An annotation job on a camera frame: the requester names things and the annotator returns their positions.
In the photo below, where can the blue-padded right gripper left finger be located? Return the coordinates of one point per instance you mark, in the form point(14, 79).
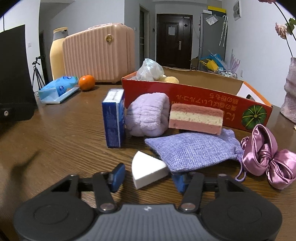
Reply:
point(104, 184)

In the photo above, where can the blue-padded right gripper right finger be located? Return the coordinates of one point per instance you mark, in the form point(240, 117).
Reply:
point(190, 185)

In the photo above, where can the white wedge makeup sponge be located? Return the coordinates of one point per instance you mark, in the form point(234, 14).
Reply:
point(147, 170)

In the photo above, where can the clear plastic bundle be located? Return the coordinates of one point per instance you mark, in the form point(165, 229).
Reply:
point(149, 71)

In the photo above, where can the black paper bag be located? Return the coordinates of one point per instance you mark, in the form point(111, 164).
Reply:
point(16, 86)

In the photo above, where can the purple woven pouch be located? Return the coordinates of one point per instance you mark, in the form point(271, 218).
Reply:
point(191, 151)

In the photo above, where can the blue tissue pack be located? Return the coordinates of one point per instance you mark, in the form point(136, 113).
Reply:
point(58, 90)

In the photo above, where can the yellow thermos bottle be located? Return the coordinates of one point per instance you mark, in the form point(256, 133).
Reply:
point(56, 52)

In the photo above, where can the pink and cream layered sponge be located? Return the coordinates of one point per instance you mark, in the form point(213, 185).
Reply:
point(196, 118)

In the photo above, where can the blue and white small box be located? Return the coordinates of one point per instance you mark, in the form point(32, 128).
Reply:
point(113, 110)

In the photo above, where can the orange fruit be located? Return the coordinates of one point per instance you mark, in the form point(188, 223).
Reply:
point(86, 82)

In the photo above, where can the lilac rolled towel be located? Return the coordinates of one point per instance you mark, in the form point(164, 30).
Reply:
point(148, 115)

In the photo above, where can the orange cardboard box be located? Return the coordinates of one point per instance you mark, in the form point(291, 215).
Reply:
point(243, 106)

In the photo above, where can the pink ribbed suitcase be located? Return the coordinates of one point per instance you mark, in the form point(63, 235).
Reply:
point(106, 52)

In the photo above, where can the pink textured vase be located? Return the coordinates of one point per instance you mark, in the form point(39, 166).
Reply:
point(288, 108)

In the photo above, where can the dark wooden door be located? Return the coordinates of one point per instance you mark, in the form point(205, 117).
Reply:
point(174, 40)

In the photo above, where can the grey refrigerator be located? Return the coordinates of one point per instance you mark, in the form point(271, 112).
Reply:
point(213, 34)

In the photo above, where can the yellow box on refrigerator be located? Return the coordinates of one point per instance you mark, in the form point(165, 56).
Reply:
point(214, 8)

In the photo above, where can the dried pink roses bouquet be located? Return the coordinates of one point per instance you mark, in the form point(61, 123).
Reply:
point(286, 29)

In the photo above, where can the black camera tripod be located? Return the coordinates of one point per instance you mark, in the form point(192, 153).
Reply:
point(36, 74)

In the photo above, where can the pink satin drawstring bag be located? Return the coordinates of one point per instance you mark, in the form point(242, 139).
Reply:
point(262, 156)

